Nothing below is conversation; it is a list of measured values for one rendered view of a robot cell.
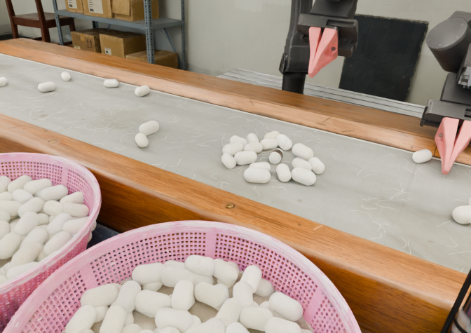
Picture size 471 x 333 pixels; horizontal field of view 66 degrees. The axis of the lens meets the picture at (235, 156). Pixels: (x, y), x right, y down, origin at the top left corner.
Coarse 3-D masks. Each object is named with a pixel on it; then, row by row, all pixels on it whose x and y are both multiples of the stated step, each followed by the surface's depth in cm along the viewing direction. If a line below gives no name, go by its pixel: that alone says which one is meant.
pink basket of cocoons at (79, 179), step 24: (0, 168) 49; (24, 168) 50; (48, 168) 50; (72, 168) 48; (72, 192) 49; (96, 192) 42; (96, 216) 39; (72, 240) 35; (48, 264) 33; (0, 288) 30; (24, 288) 33; (0, 312) 32
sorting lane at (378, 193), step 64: (0, 64) 97; (64, 128) 64; (128, 128) 65; (192, 128) 67; (256, 128) 68; (256, 192) 49; (320, 192) 50; (384, 192) 51; (448, 192) 52; (448, 256) 40
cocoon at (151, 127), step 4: (144, 124) 62; (148, 124) 62; (152, 124) 63; (156, 124) 63; (140, 128) 62; (144, 128) 62; (148, 128) 62; (152, 128) 63; (156, 128) 63; (140, 132) 62; (144, 132) 62; (148, 132) 62; (152, 132) 63
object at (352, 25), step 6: (300, 18) 63; (330, 18) 61; (336, 18) 61; (342, 18) 61; (330, 24) 62; (336, 24) 61; (342, 24) 61; (348, 24) 61; (354, 24) 60; (342, 30) 63; (348, 30) 61; (354, 30) 60; (306, 36) 68; (342, 36) 64; (348, 36) 63; (354, 36) 63; (306, 42) 68; (354, 48) 64
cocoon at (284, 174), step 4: (280, 164) 53; (284, 164) 53; (276, 168) 53; (280, 168) 52; (284, 168) 52; (288, 168) 52; (280, 172) 51; (284, 172) 51; (288, 172) 51; (280, 176) 51; (284, 176) 51; (288, 176) 51; (280, 180) 52; (284, 180) 51; (288, 180) 51
